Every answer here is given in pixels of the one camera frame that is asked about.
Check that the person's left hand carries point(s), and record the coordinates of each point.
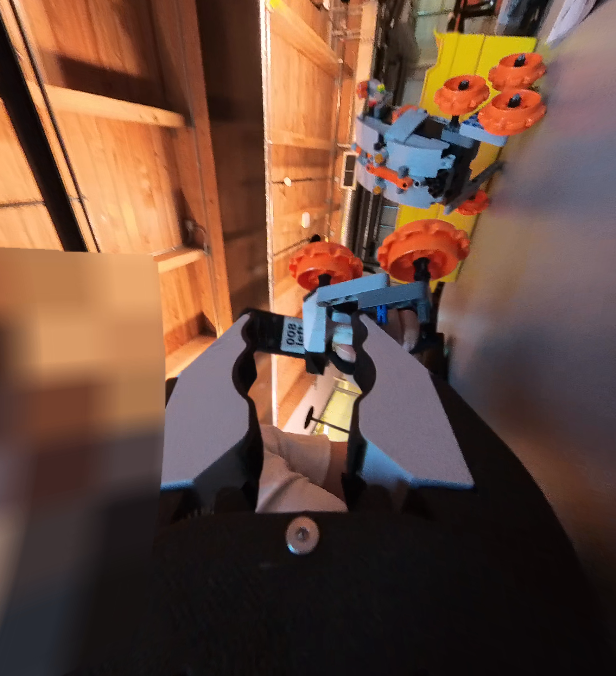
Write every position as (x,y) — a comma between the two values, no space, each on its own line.
(408,330)

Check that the black light stand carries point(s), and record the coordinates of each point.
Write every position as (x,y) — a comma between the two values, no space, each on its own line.
(308,417)

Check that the grey desk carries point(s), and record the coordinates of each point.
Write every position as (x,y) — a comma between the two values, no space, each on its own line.
(550,317)

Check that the yellow storage bin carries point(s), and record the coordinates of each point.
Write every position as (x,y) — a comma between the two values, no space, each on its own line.
(461,50)

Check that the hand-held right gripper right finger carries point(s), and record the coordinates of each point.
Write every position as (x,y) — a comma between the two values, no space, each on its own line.
(413,422)

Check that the grey orange block robot model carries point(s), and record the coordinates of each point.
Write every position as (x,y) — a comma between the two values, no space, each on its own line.
(418,148)

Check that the grey beam orange wheel assembly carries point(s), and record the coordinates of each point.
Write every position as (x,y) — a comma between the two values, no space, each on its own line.
(424,248)

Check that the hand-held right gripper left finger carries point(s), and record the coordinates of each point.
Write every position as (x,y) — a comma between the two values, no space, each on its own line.
(207,422)

